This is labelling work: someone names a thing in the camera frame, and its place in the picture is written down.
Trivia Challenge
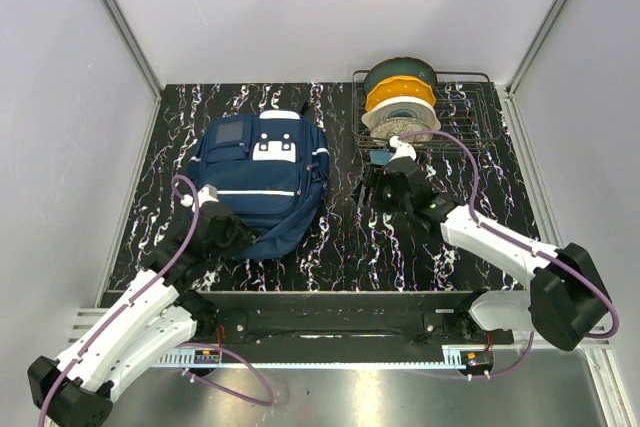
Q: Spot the navy blue student backpack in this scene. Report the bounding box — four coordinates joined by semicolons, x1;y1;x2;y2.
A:
187;109;330;261

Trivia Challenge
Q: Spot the white plate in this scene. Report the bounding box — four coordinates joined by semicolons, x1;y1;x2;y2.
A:
361;96;441;130

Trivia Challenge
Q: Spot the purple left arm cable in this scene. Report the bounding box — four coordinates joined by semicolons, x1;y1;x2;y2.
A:
37;174;276;427

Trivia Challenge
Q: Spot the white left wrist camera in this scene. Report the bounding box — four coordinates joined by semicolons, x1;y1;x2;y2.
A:
180;184;218;210

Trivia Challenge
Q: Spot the black wire dish rack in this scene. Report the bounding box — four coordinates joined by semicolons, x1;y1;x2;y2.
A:
351;70;502;154

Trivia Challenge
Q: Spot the dark green plate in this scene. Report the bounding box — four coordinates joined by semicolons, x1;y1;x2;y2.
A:
363;57;438;94

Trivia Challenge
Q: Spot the yellow plate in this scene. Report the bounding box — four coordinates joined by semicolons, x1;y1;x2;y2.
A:
365;75;436;112

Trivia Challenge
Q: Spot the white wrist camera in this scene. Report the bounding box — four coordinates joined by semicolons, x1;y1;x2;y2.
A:
180;184;218;210
387;136;417;167

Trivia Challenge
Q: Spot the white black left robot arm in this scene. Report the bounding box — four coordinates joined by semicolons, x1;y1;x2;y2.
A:
27;200;254;426

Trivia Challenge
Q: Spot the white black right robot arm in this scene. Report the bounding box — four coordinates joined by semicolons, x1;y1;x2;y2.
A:
353;157;612;351

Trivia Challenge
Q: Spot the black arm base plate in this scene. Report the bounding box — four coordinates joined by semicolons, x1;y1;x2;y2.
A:
217;308;514;346

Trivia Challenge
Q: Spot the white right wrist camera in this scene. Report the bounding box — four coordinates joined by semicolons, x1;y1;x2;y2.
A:
387;136;417;167

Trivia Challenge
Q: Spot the speckled grey plate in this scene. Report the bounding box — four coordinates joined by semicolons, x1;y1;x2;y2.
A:
371;117;432;145

